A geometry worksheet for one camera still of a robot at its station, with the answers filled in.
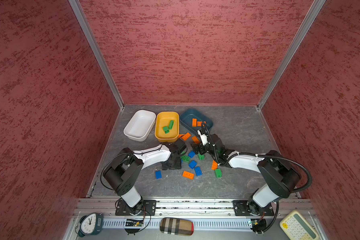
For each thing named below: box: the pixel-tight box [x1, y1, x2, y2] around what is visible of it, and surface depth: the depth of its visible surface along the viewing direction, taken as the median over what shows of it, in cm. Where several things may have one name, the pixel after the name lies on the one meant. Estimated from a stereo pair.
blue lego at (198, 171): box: [194, 166, 203, 177], surface depth 87 cm
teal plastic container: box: [180, 108, 214, 136], surface depth 113 cm
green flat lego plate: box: [181, 155, 191, 163], surface depth 93 cm
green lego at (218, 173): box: [214, 168, 223, 179], surface depth 86 cm
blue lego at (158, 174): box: [155, 170, 162, 180], surface depth 88 cm
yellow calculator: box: [279, 210, 320, 240], surface depth 69 cm
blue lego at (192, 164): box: [188, 160, 197, 170], surface depth 89 cm
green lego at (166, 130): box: [163, 126, 170, 134], surface depth 105 cm
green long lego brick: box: [168, 120, 174, 130], surface depth 108 cm
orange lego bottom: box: [182, 170, 195, 180], surface depth 87 cm
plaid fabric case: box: [159, 217, 195, 236], surface depth 68 cm
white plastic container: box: [123, 109, 157, 142], surface depth 109 cm
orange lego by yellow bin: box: [181, 132, 192, 141], surface depth 102 cm
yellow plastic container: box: [155, 111, 180, 143], surface depth 108 cm
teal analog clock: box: [78, 212, 103, 238], surface depth 68 cm
